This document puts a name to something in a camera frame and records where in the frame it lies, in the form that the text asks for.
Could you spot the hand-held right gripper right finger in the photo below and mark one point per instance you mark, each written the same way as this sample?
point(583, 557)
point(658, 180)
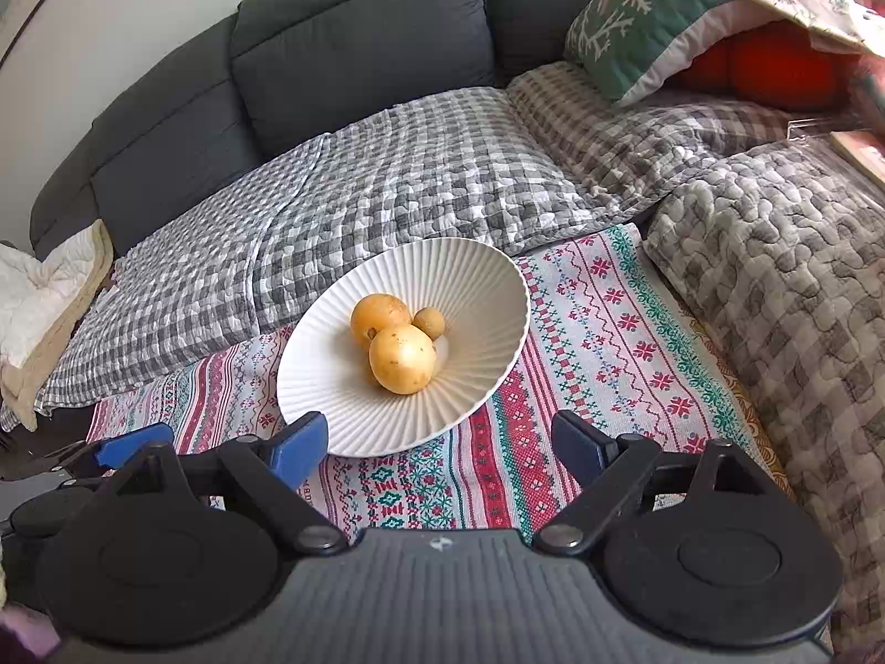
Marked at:
point(577, 446)

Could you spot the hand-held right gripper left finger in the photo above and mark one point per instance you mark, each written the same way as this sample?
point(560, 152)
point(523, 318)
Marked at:
point(297, 444)

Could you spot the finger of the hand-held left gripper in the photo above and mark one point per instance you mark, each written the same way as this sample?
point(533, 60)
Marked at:
point(131, 446)

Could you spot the white ribbed plate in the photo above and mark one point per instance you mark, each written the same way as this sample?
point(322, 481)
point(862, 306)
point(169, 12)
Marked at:
point(477, 304)

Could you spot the red green patterned cloth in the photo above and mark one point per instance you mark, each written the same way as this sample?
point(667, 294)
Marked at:
point(608, 332)

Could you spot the pink fuzzy cloth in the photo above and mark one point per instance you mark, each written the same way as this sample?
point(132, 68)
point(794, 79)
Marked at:
point(21, 636)

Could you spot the cream fleece blanket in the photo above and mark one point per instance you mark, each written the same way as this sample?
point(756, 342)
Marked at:
point(41, 304)

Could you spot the yellow patterned cloth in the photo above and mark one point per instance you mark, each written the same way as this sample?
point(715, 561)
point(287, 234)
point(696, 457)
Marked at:
point(750, 422)

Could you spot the small tan longan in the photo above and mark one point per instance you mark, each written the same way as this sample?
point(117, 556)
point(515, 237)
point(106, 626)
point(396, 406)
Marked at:
point(430, 321)

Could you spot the brown checked quilt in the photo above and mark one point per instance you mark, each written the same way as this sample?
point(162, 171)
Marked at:
point(795, 256)

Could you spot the grey checked quilt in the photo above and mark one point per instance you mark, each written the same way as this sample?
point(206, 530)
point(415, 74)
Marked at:
point(415, 173)

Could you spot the clear plastic holder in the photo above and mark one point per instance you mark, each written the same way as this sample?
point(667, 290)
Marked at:
point(802, 130)

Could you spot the book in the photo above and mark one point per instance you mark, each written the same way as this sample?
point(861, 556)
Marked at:
point(864, 152)

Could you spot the grey fabric sofa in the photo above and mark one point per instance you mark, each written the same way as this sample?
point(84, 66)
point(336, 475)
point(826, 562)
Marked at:
point(359, 34)

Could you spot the green white patterned pillow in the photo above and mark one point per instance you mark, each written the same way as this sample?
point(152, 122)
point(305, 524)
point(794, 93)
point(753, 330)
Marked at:
point(636, 21)

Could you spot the orange cushion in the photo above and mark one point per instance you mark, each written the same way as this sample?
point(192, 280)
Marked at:
point(774, 62)

